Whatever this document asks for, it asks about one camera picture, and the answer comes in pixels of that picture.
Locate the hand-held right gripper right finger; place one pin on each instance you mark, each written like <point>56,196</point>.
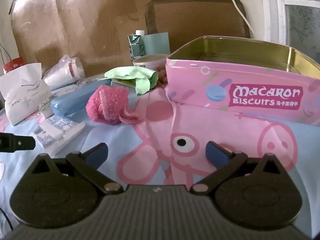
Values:
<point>216,155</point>

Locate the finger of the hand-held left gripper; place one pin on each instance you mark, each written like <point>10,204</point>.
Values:
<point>15,142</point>

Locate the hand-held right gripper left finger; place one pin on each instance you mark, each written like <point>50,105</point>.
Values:
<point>97,153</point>

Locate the pink fuzzy sock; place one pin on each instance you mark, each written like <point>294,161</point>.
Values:
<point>107,102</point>

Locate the light blue case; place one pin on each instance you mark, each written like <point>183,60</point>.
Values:
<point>72,100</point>

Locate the yellow packet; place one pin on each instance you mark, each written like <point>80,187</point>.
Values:
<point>122,82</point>

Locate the light green cloth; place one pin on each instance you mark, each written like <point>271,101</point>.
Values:
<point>140,82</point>

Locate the white paper tissue bag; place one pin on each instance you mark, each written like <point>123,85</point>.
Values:
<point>22,92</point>

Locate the printed blanket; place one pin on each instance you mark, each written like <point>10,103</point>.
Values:
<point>150,135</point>

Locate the red bag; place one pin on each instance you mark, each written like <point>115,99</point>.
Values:
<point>15,63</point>

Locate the rolled white socks in plastic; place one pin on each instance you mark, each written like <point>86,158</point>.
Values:
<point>65,70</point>

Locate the round lidded jar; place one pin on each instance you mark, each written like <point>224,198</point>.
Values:
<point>150,61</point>

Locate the green drink carton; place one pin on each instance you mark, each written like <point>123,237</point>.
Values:
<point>136,46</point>

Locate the teal plastic cup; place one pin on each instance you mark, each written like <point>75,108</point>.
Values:
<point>157,43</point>

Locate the brown cardboard sheet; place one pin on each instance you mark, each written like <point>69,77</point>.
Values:
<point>75,25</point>

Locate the brown chair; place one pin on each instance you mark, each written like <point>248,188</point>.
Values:
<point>200,17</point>

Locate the frosted glass window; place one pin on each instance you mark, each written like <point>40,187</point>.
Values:
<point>300,25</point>

